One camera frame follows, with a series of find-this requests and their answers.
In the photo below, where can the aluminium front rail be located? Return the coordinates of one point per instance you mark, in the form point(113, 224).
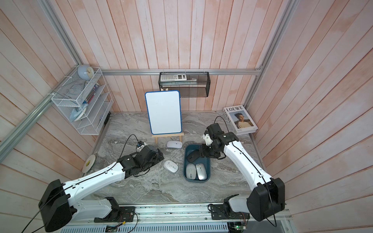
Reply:
point(185, 218)

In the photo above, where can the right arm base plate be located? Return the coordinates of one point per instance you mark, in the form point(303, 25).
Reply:
point(223, 212)

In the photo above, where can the black mesh wall basket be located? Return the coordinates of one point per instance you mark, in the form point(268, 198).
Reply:
point(196, 86)

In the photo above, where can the blue-framed whiteboard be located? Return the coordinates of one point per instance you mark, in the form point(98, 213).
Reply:
point(164, 112)

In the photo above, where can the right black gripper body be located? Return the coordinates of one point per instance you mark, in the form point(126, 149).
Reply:
point(209, 151)

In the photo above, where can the teal storage box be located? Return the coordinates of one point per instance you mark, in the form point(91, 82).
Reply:
point(204, 160)

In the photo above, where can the silver computer mouse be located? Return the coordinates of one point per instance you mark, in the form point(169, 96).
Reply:
point(201, 171)

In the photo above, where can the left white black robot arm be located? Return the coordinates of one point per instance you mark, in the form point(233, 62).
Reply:
point(63, 202)

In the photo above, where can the white wire shelf rack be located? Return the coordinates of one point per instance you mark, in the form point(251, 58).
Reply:
point(85, 104)

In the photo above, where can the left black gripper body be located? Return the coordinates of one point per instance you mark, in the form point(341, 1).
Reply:
point(154, 160)

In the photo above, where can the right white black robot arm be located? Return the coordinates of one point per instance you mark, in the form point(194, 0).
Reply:
point(267, 195)

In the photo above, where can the Loewe book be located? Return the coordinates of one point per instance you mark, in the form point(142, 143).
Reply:
point(240, 119)

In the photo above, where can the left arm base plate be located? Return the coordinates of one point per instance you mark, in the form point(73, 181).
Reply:
point(125, 213)

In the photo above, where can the grey-white computer mouse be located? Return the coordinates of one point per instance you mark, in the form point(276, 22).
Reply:
point(191, 171)

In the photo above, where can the white mouse near easel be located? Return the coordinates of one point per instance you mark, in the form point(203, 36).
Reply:
point(174, 144)

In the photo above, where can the white tape roll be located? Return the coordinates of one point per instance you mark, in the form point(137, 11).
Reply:
point(89, 163)

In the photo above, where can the black computer mouse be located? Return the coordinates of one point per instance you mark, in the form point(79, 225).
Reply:
point(193, 156)

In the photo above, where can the white mouse with logo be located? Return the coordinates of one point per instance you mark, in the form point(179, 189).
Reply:
point(171, 166)

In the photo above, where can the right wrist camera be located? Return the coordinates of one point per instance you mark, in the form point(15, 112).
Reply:
point(207, 139)

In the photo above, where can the small wooden easel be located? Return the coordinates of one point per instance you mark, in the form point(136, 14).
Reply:
point(156, 137)

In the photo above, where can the white calculator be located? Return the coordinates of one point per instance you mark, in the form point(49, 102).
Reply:
point(168, 77)

